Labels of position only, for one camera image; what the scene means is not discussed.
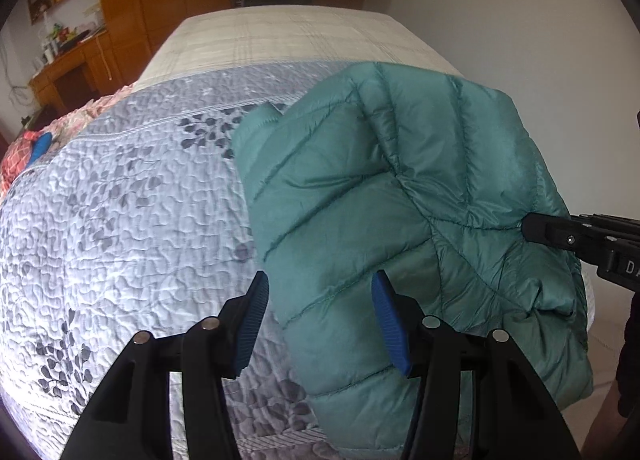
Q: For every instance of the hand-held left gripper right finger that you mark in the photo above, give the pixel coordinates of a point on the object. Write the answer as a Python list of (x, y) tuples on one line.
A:
[(390, 325)]

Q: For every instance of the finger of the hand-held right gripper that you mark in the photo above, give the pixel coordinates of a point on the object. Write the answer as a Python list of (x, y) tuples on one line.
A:
[(555, 232), (615, 225)]

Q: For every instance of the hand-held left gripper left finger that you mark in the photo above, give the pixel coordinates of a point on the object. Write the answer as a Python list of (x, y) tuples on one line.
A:
[(250, 325)]

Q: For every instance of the green puffer jacket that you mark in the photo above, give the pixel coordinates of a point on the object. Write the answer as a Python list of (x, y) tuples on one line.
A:
[(400, 179)]

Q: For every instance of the grey quilted leaf-print bedspread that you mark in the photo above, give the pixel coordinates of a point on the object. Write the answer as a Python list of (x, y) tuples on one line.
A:
[(125, 240)]

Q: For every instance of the person's leg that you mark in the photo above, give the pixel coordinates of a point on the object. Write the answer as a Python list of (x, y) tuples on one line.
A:
[(617, 425)]

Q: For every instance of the pink floral satin quilt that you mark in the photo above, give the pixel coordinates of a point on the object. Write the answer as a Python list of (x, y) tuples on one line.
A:
[(85, 114)]

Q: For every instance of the blue cloth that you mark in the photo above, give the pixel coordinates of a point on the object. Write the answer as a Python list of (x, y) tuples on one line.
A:
[(41, 147)]

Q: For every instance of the red plaid cloth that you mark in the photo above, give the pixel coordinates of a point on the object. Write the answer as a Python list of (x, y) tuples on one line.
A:
[(17, 154)]

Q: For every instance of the beige bed sheet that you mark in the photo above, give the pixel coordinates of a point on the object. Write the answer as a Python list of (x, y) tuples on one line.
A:
[(300, 39)]

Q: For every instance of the brown wooden desk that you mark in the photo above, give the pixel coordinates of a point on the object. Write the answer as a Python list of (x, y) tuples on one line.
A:
[(65, 69)]

